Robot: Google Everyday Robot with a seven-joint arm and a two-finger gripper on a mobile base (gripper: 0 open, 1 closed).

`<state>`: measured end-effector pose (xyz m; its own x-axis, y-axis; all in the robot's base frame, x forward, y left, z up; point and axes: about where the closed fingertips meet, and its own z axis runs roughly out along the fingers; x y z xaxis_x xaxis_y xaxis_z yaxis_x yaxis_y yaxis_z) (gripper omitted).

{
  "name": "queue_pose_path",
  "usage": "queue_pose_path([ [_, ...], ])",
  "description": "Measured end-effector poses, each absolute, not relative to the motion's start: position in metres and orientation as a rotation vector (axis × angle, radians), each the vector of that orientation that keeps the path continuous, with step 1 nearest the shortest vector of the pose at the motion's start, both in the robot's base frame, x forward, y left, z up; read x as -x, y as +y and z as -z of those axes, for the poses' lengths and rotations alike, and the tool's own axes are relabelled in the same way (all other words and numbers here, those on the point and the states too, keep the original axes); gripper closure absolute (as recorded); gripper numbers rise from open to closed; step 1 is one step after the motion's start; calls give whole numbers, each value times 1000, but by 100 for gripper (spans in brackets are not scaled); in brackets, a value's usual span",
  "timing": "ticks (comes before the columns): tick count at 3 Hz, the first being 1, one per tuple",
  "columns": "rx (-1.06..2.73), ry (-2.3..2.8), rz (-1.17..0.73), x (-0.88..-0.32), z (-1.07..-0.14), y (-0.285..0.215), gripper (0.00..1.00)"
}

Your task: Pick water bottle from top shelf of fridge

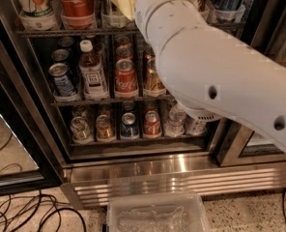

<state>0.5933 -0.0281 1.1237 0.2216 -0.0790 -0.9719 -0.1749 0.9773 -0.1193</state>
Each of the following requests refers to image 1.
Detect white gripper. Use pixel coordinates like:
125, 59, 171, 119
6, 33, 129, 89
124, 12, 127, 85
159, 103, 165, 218
110, 0, 207, 44

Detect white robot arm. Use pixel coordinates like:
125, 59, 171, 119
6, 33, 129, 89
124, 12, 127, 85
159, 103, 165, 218
111, 0, 286, 154

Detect red coca cola can top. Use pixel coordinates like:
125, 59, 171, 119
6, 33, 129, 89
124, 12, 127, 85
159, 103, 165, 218
60, 0, 95, 29

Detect gold can middle shelf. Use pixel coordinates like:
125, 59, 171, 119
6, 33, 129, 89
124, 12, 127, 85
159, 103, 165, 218
144, 59, 166, 97

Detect brown tea bottle white cap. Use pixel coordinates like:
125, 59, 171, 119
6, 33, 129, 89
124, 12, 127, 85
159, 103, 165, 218
79, 40, 108, 100

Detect blue pepsi can middle shelf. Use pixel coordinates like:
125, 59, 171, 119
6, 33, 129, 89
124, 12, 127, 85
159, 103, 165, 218
48, 63, 79, 102

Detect red can bottom shelf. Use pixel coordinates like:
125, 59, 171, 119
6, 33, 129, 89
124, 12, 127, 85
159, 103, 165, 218
143, 110, 161, 137

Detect blue can bottom shelf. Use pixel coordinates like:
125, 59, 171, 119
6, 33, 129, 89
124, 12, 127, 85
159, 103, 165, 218
121, 112, 139, 139

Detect orange can bottom shelf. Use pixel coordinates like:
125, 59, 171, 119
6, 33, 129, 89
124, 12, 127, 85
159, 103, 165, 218
96, 114, 115, 142

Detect water bottle bottom shelf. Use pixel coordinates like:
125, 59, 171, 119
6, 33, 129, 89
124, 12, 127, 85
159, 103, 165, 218
165, 103, 186, 137

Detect white green can bottom shelf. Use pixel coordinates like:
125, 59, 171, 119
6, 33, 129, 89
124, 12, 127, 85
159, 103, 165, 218
71, 117, 93, 144

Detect tea bottle bottom shelf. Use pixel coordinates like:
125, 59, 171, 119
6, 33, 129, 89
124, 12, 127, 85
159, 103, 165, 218
186, 117, 206, 136

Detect right glass fridge door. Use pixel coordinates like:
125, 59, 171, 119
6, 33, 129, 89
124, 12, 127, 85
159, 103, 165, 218
216, 121, 286, 166

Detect stainless fridge base grille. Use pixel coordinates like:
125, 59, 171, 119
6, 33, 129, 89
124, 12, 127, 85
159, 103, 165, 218
61, 154, 286, 210

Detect open glass fridge door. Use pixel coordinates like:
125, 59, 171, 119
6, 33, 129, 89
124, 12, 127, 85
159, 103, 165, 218
0, 61, 62, 198

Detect red coke can middle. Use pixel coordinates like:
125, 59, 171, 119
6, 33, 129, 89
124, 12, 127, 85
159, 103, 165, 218
114, 59, 138, 98

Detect blue red bull can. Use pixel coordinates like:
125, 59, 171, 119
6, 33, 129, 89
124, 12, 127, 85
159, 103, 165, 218
210, 0, 244, 23

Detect clear plastic bin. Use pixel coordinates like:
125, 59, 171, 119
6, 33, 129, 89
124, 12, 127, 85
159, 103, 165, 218
106, 192, 211, 232

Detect black cables on floor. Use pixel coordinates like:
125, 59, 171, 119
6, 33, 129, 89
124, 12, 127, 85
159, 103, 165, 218
0, 190, 88, 232

